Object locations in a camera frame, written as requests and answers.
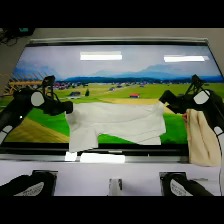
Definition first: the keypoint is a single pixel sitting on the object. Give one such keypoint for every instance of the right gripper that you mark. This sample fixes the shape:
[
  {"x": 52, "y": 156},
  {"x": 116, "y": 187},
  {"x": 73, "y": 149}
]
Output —
[{"x": 175, "y": 101}]

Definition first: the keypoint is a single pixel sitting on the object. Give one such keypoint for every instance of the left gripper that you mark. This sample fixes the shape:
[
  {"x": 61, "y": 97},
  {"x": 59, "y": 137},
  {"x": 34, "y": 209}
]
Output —
[{"x": 60, "y": 107}]

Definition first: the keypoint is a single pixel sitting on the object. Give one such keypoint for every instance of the white T-shirt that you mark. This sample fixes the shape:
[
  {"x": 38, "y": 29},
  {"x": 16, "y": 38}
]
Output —
[{"x": 116, "y": 121}]

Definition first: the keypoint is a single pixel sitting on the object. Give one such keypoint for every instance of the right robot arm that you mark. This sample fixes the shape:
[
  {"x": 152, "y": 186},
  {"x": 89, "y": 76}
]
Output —
[{"x": 213, "y": 103}]

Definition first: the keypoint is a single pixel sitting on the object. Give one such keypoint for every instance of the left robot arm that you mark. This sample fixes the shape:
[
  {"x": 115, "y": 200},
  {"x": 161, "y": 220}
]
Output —
[{"x": 15, "y": 110}]

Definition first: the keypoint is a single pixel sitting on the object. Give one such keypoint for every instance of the beige garment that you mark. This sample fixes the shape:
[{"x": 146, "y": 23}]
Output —
[{"x": 201, "y": 140}]

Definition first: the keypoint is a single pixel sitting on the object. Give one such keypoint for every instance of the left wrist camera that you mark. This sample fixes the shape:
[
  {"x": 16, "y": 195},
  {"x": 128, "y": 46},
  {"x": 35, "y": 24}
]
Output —
[{"x": 49, "y": 81}]

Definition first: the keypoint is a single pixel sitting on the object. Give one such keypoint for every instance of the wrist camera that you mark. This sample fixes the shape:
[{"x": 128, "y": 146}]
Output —
[
  {"x": 49, "y": 81},
  {"x": 195, "y": 82}
]

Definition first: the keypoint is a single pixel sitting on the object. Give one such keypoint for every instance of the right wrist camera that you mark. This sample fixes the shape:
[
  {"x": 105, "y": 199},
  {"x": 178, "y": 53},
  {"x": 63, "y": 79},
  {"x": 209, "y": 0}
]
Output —
[{"x": 195, "y": 82}]

